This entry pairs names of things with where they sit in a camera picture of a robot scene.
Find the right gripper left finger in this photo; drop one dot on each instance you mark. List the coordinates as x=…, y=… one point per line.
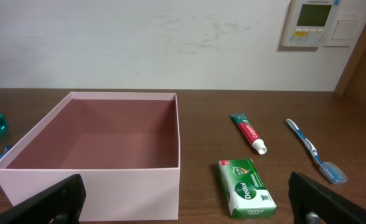
x=60, y=203

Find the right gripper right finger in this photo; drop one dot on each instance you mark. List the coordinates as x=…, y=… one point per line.
x=312, y=202

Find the blue white toothbrush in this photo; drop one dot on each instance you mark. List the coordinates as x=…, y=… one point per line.
x=329, y=170

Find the green Dettol soap box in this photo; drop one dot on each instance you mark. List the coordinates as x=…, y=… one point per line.
x=246, y=193

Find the red green toothpaste tube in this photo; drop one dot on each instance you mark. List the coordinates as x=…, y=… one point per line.
x=249, y=132

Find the pink cardboard box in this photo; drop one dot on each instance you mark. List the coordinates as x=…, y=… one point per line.
x=124, y=145

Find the wall thermostat control panel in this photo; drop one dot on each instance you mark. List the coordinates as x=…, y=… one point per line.
x=309, y=22

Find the white wall switch plate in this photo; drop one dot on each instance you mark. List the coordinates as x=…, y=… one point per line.
x=348, y=24

